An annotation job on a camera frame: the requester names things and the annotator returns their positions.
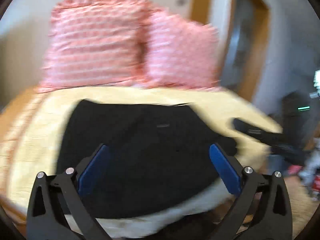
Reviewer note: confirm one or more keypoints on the yellow patterned bed sheet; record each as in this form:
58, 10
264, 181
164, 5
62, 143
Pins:
37, 142

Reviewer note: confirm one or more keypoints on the small pink dotted pillow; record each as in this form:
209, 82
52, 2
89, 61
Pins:
180, 55

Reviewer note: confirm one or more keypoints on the black pants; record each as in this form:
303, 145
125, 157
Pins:
150, 150

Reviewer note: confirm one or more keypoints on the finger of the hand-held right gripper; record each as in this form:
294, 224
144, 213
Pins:
255, 131

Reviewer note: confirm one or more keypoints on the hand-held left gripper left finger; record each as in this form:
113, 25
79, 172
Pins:
91, 175

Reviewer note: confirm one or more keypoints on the large pink dotted pillow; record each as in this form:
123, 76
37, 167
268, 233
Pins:
97, 45

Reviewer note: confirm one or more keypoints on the grey glass door panel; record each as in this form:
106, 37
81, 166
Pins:
238, 37

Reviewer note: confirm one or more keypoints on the wooden door frame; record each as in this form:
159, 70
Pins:
260, 42

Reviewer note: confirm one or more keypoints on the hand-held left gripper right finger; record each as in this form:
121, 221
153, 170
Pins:
225, 172

